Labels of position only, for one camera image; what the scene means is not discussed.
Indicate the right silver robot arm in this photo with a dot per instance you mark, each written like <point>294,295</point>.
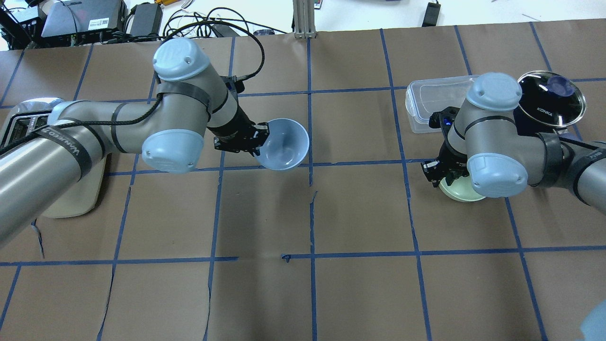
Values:
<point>509,134</point>

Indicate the cream and chrome toaster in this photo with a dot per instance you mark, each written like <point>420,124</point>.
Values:
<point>49,176</point>

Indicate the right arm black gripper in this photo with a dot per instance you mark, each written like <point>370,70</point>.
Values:
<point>450,155</point>

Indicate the black computer box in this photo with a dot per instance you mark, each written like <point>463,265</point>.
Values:
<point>87,21</point>

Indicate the green bowl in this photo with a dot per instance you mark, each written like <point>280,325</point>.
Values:
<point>465,195</point>

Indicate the black power adapter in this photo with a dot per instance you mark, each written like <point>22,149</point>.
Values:
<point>431,15</point>

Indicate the clear plastic food container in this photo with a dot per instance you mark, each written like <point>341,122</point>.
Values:
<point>425,97</point>

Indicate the aluminium frame post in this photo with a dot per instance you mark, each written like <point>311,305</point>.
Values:
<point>304,19</point>

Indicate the blue pot with glass lid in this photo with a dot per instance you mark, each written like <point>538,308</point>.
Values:
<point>550,103</point>

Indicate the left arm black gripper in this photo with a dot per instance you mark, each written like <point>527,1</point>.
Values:
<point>233,128</point>

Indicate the blue bowl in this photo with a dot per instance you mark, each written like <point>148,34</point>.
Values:
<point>286,146</point>

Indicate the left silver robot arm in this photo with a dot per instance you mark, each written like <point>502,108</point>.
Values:
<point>192,99</point>

